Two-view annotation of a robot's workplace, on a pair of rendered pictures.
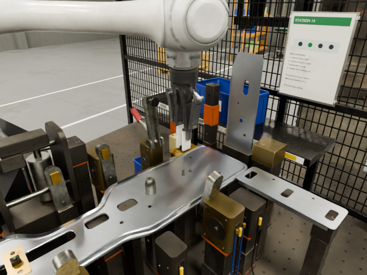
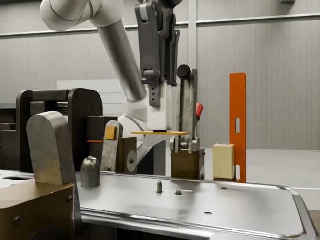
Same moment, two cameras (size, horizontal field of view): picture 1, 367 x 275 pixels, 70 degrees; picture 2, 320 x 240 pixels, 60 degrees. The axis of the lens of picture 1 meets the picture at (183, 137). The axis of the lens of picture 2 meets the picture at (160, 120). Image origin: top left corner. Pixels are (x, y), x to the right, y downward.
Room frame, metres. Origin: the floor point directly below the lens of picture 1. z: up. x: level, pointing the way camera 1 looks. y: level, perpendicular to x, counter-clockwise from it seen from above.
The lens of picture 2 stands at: (0.50, -0.38, 1.11)
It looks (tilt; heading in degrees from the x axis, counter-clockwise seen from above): 0 degrees down; 64
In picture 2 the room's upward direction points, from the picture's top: straight up
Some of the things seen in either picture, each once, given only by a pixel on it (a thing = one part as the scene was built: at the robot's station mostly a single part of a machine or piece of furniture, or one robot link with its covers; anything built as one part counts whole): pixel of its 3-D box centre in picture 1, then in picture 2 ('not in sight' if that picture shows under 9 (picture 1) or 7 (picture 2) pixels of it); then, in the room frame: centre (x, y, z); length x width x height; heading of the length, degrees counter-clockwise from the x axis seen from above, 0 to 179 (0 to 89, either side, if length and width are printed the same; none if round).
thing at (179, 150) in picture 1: (183, 148); (159, 130); (0.68, 0.00, 1.10); 0.08 x 0.04 x 0.01; 133
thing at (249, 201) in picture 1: (246, 237); not in sight; (0.58, -0.19, 0.84); 0.12 x 0.07 x 0.28; 43
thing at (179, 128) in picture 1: (181, 136); (162, 107); (0.69, 0.01, 1.13); 0.03 x 0.01 x 0.07; 133
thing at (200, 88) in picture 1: (228, 101); not in sight; (1.11, -0.20, 1.09); 0.30 x 0.17 x 0.13; 36
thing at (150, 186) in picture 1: (150, 186); (90, 175); (0.60, 0.09, 1.02); 0.03 x 0.03 x 0.07
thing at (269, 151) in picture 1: (262, 187); not in sight; (0.77, -0.29, 0.88); 0.08 x 0.08 x 0.36; 43
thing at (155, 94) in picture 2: (190, 132); (152, 87); (0.66, -0.02, 1.16); 0.03 x 0.01 x 0.05; 43
